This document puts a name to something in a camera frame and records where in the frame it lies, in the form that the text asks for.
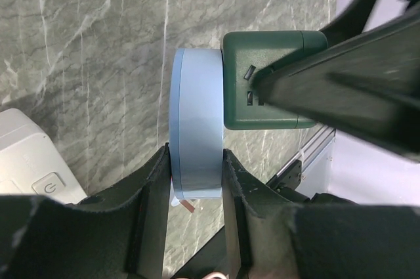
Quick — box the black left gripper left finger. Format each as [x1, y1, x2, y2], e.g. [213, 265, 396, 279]
[1, 146, 171, 278]

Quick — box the aluminium right side rail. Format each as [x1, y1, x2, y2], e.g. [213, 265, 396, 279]
[267, 127, 335, 197]

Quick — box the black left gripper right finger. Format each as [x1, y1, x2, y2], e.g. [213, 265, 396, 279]
[222, 150, 419, 278]

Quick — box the white power strip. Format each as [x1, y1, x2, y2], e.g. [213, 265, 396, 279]
[1, 108, 87, 204]

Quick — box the dark green cube adapter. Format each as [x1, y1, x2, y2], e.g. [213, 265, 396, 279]
[222, 30, 329, 131]

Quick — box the light blue round socket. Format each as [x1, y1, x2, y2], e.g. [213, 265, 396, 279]
[169, 48, 224, 200]

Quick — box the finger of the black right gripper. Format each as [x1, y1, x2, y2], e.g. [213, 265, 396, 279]
[251, 9, 419, 161]
[320, 0, 377, 45]

